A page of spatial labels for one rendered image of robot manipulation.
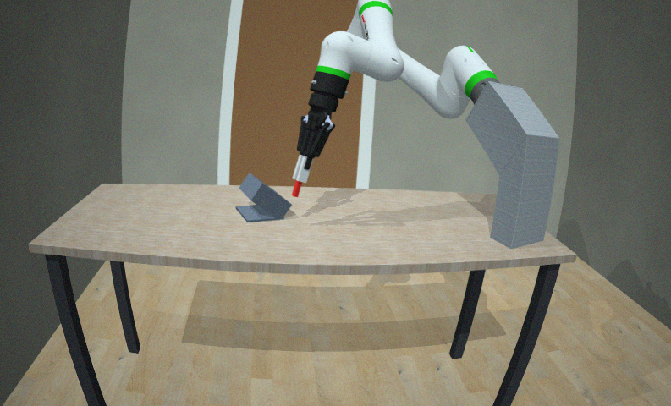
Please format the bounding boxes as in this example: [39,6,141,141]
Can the grey sloped panel with square hole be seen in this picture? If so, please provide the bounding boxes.
[235,173,292,222]

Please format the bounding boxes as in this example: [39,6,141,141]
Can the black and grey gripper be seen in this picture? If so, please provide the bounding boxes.
[293,93,338,183]

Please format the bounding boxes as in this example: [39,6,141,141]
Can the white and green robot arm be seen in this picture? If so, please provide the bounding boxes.
[310,0,500,119]

